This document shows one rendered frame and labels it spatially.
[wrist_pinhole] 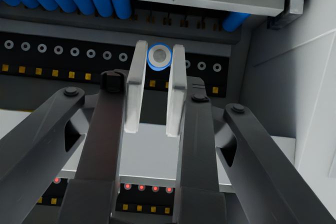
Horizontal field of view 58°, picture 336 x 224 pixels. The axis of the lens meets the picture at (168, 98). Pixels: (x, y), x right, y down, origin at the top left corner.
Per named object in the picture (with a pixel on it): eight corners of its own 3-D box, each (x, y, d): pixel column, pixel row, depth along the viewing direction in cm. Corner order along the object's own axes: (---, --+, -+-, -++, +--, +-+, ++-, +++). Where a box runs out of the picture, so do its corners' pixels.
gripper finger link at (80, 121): (120, 140, 14) (55, 135, 14) (130, 92, 19) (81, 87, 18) (122, 113, 13) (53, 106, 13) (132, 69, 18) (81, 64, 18)
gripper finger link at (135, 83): (137, 134, 16) (123, 133, 16) (144, 80, 22) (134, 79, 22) (141, 83, 15) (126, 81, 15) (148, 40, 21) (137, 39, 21)
